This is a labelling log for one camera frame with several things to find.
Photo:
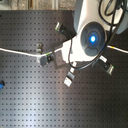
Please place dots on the silver black connector top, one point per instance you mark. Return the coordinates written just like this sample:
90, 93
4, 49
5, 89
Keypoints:
61, 28

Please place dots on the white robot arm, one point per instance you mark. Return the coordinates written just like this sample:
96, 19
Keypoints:
95, 23

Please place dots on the small metal cable clip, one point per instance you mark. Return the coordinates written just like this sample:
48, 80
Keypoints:
39, 48

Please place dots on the silver connector bottom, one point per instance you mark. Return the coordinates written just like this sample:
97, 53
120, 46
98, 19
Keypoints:
70, 77

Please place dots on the grey gripper block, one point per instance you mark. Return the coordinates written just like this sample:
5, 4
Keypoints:
58, 59

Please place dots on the black silver connector right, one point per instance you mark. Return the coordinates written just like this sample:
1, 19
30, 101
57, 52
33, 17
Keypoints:
108, 67

